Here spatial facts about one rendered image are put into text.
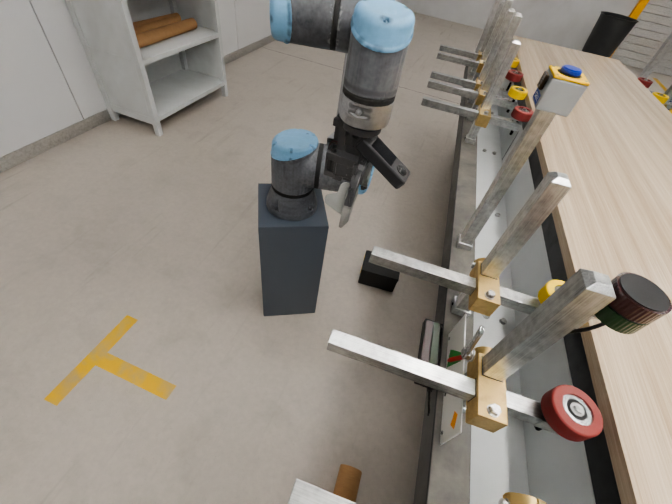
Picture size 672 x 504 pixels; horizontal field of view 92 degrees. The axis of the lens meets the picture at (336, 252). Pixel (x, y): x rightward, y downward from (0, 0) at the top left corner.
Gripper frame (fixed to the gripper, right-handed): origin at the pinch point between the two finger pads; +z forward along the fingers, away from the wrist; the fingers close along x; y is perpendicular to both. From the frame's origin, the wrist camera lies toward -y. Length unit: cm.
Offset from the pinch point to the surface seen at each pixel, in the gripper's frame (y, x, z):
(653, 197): -81, -58, 4
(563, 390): -45, 22, 3
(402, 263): -14.3, 2.7, 8.3
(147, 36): 195, -141, 37
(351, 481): -26, 33, 86
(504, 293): -37.9, 0.3, 8.3
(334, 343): -7.3, 28.2, 7.7
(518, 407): -40.5, 25.6, 7.7
